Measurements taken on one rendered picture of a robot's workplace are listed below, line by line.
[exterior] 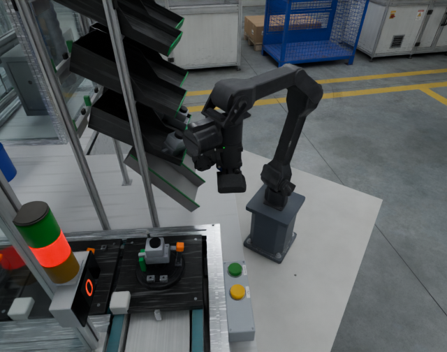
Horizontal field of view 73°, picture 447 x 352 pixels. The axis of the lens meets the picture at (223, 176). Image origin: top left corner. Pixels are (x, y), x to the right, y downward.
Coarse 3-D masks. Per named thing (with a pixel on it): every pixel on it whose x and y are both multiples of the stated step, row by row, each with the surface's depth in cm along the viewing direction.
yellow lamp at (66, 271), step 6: (72, 252) 53; (72, 258) 52; (60, 264) 50; (66, 264) 51; (72, 264) 53; (78, 264) 55; (48, 270) 50; (54, 270) 50; (60, 270) 51; (66, 270) 52; (72, 270) 53; (78, 270) 55; (48, 276) 52; (54, 276) 51; (60, 276) 52; (66, 276) 52; (72, 276) 53; (54, 282) 53; (60, 282) 53
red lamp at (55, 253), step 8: (56, 240) 48; (64, 240) 50; (32, 248) 47; (40, 248) 47; (48, 248) 47; (56, 248) 48; (64, 248) 50; (40, 256) 48; (48, 256) 48; (56, 256) 49; (64, 256) 50; (48, 264) 49; (56, 264) 50
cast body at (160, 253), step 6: (150, 240) 81; (156, 240) 81; (162, 240) 82; (150, 246) 80; (156, 246) 80; (162, 246) 81; (168, 246) 84; (144, 252) 84; (150, 252) 80; (156, 252) 80; (162, 252) 80; (168, 252) 83; (144, 258) 84; (150, 258) 82; (156, 258) 82; (162, 258) 82; (168, 258) 83
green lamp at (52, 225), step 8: (48, 216) 45; (40, 224) 44; (48, 224) 46; (56, 224) 48; (24, 232) 44; (32, 232) 44; (40, 232) 45; (48, 232) 46; (56, 232) 47; (24, 240) 46; (32, 240) 45; (40, 240) 46; (48, 240) 47
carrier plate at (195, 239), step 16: (128, 240) 96; (144, 240) 96; (176, 240) 96; (192, 240) 96; (128, 256) 92; (192, 256) 92; (128, 272) 88; (192, 272) 88; (128, 288) 84; (144, 288) 84; (176, 288) 84; (192, 288) 84; (144, 304) 80; (160, 304) 80; (176, 304) 80; (192, 304) 80
